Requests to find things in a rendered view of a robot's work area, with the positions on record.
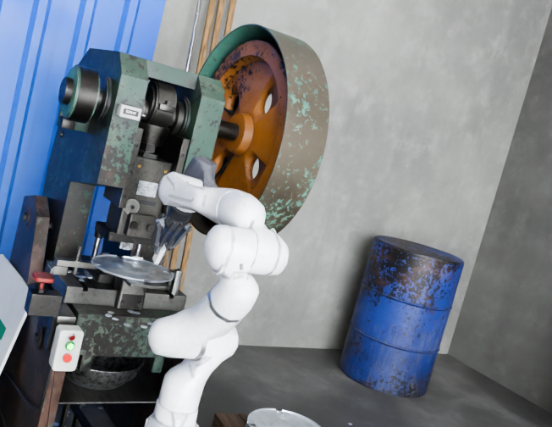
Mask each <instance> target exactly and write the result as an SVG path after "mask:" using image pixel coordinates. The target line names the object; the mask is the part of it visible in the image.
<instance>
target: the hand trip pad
mask: <svg viewBox="0 0 552 427"><path fill-rule="evenodd" d="M32 277H33V279H34V280H35V281H36V282H39V286H38V288H39V289H43V287H44V284H45V283H53V282H54V278H53V276H52V275H51V274H49V273H48V272H38V271H35V272H32Z"/></svg>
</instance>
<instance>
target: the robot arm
mask: <svg viewBox="0 0 552 427"><path fill-rule="evenodd" d="M216 168H217V165H216V164H215V163H214V162H213V161H212V160H211V159H210V158H206V157H202V156H195V157H194V158H193V159H192V160H191V161H190V162H189V164H188V166H187V167H186V169H185V172H184V173H183V174H179V173H176V172H171V173H169V174H167V175H165V176H164V177H163V178H162V179H161V180H160V183H159V186H158V196H159V198H160V200H161V201H162V203H163V205H169V206H170V207H169V209H168V212H167V214H166V215H164V217H163V218H162V219H159V218H156V219H155V221H156V228H155V232H154V237H153V242H154V245H155V246H156V247H155V249H154V252H155V254H154V256H153V258H152V260H153V262H154V264H159V262H160V260H161V259H162V257H163V256H164V255H166V253H167V251H169V250H170V247H172V248H176V246H177V245H178V244H179V243H180V242H181V240H182V239H183V238H184V237H185V235H186V234H187V233H188V232H190V231H191V230H192V226H191V224H190V223H189V220H190V218H191V216H192V214H193V213H194V212H198V213H199V214H202V215H203V216H205V217H207V218H209V219H210V220H211V221H213V222H215V223H217V224H218V225H215V226H213V227H212V228H211V229H210V230H209V231H208V233H207V236H206V239H205V241H204V247H203V251H204V256H205V258H206V260H207V263H208V265H209V266H210V267H211V270H212V272H213V273H214V274H215V275H219V274H220V277H219V281H218V282H217V284H216V285H215V286H214V287H213V288H212V289H211V290H210V291H209V292H208V293H207V294H206V295H205V296H204V297H203V298H202V299H201V300H200V301H199V302H198V303H197V304H195V305H193V306H190V307H188V308H186V309H184V310H182V311H180V312H178V313H176V314H174V315H170V316H167V317H163V318H160V319H156V320H155V321H154V322H153V324H152V326H151V328H150V330H149V334H148V342H149V346H150V348H151V349H152V352H154V353H155V354H157V355H161V356H164V357H168V358H184V360H183V362H182V363H180V364H178V365H176V366H174V367H172V368H171V369H170V370H169V371H168V372H167V373H166V374H165V375H164V379H163V384H162V387H161V390H160V393H159V397H158V399H157V401H156V405H155V408H154V411H153V412H154V413H153V414H152V415H150V416H149V417H148V418H147V419H146V423H145V426H144V427H199V425H198V424H197V423H196V418H197V414H198V405H199V402H200V399H201V394H202V391H203V388H204V385H205V384H206V382H207V379H208V377H209V376H210V374H211V373H212V372H213V371H214V370H215V369H216V368H217V366H219V364H221V362H223V361H224V360H225V359H227V358H229V357H230V356H232V355H233V354H234V353H235V350H236V349H237V347H238V344H239V337H238V333H237V329H236V328H235V326H236V325H237V324H238V323H239V322H240V321H241V320H242V319H243V318H244V317H245V316H246V315H247V314H248V313H249V311H250V310H251V308H252V306H253V305H254V303H255V301H256V299H257V296H258V294H259V288H258V284H257V282H256V281H255V279H254V278H253V277H252V276H251V275H250V274H255V275H265V276H270V275H279V274H280V273H281V272H282V271H283V270H284V268H285V266H286V265H287V263H288V257H289V249H288V247H287V245H286V244H285V242H284V240H283V239H282V238H281V237H280V236H279V235H277V233H276V230H275V229H274V228H272V229H271V230H269V229H268V228H267V226H266V225H265V224H264V222H265V217H266V212H265V208H264V206H263V205H262V204H261V203H260V202H259V201H258V200H257V199H256V198H255V197H254V196H253V195H252V194H249V193H246V192H244V191H240V190H237V189H232V188H218V186H217V185H216V183H215V172H216ZM163 223H165V226H164V229H163V232H162V234H161V230H162V226H163ZM164 244H165V245H164Z"/></svg>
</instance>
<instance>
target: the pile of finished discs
mask: <svg viewBox="0 0 552 427"><path fill-rule="evenodd" d="M275 409H276V408H260V409H257V410H255V411H253V412H251V413H250V414H249V415H248V418H247V422H246V427H321V426H320V425H319V424H317V423H315V422H314V421H312V420H311V419H309V418H307V417H305V416H302V415H300V414H298V413H294V412H291V411H287V410H283V409H282V411H280V410H279V411H278V410H275Z"/></svg>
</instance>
